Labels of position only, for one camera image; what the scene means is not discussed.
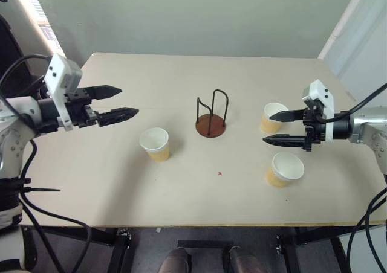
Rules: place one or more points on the black table frame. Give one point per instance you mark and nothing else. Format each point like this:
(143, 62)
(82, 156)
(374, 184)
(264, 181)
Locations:
(205, 246)

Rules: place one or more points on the dark rounded foot shape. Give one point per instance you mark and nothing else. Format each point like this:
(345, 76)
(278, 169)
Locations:
(175, 262)

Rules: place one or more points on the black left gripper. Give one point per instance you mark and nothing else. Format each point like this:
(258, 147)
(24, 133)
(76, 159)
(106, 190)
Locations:
(79, 110)

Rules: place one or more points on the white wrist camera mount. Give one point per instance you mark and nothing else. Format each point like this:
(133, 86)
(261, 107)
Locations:
(320, 98)
(58, 76)

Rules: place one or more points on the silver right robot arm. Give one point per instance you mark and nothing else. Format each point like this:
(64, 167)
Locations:
(362, 123)

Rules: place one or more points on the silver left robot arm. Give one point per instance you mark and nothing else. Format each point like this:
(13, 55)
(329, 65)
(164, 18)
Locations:
(18, 113)

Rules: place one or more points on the white and tan paper cup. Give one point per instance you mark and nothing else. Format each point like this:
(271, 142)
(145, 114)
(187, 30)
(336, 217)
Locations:
(270, 119)
(285, 168)
(155, 144)

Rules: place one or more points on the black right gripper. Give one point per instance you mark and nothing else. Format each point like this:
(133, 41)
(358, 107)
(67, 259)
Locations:
(313, 128)

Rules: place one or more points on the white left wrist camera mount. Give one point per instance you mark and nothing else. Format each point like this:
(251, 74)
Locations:
(58, 76)

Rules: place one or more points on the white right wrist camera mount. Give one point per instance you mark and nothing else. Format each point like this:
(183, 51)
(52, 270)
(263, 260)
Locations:
(320, 98)

